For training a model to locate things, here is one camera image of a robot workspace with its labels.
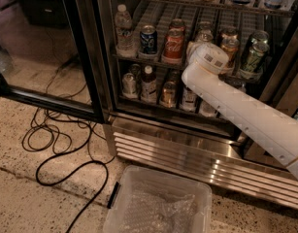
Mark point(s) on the silver can bottom shelf front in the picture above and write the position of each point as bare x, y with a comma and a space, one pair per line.
129, 86

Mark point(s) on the stainless steel fridge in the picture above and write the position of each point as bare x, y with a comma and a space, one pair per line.
208, 149

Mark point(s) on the clear water bottle middle shelf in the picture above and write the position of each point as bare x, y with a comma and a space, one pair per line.
124, 32

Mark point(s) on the gold soda can rear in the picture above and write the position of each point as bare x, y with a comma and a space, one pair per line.
228, 33

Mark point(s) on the red coca-cola can rear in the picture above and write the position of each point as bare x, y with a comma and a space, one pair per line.
177, 23

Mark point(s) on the silver 7up can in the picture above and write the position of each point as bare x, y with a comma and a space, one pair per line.
205, 26
204, 38

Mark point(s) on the dark juice bottle left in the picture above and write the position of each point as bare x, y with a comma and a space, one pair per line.
148, 83

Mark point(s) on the glass fridge door open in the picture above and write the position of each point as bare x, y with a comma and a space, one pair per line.
50, 57

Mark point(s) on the clear water bottle bottom right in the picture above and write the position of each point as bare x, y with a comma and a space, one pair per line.
239, 84

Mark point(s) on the gold soda can front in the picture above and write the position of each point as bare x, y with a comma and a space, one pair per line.
230, 47

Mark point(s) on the red coca-cola can front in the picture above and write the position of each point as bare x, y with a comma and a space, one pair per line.
173, 47

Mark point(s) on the green soda can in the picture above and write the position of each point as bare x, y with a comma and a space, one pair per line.
250, 68
258, 36

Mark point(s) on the green soda can front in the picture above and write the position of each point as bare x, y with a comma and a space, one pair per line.
250, 68

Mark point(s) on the copper can bottom shelf front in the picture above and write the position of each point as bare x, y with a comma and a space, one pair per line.
168, 95

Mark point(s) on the green soda can rear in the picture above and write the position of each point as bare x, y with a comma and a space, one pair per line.
258, 36

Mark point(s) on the closed right glass fridge door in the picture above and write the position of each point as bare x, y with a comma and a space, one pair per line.
285, 101

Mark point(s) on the clear plastic storage bin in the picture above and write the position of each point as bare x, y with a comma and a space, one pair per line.
178, 185

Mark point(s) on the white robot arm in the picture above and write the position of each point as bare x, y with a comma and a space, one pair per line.
272, 130

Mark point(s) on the silver can shelf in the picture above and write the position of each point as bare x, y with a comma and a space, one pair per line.
135, 69
129, 86

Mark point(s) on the silver 7up can front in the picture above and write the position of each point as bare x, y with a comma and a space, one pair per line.
204, 38

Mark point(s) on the dark juice bottle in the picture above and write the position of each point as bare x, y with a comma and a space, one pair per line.
188, 100
148, 83

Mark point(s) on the red coca-cola can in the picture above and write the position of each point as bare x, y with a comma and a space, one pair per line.
177, 23
173, 47

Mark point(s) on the silver can bottom shelf rear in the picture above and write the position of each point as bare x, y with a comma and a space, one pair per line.
135, 69

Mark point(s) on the blue pepsi can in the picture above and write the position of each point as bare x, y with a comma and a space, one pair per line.
148, 42

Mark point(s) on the bubble wrap sheet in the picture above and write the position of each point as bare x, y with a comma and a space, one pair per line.
156, 210

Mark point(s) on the dark juice bottle right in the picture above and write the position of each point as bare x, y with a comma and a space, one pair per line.
188, 100

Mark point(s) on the gold soda can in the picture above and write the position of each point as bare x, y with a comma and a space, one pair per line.
230, 47
228, 33

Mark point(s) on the silver 7up can rear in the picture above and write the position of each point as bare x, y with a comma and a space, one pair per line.
205, 26

